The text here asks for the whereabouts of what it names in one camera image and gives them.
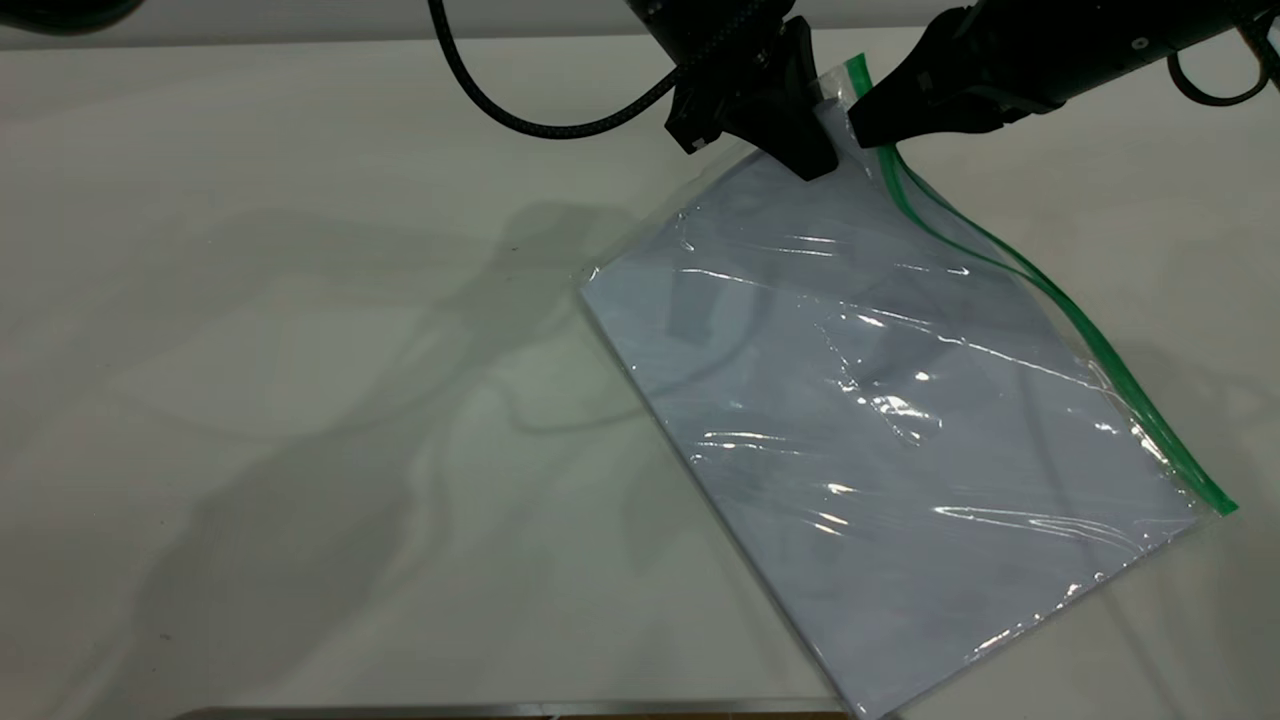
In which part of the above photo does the transparent zip bag green zipper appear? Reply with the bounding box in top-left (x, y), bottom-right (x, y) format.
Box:
top-left (578, 52), bottom-right (1239, 720)

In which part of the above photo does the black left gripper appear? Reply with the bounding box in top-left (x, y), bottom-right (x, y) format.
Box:
top-left (640, 0), bottom-right (839, 182)

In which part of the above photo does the silver metal edge strip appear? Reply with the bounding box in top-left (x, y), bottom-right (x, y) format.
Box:
top-left (180, 700), bottom-right (846, 720)

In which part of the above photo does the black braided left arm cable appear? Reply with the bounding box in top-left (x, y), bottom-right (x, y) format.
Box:
top-left (428, 0), bottom-right (771, 139)

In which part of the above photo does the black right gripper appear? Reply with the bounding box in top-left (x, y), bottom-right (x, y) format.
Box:
top-left (848, 0), bottom-right (1076, 149)

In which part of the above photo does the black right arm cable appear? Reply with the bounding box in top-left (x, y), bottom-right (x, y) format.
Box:
top-left (1168, 18), bottom-right (1280, 108)

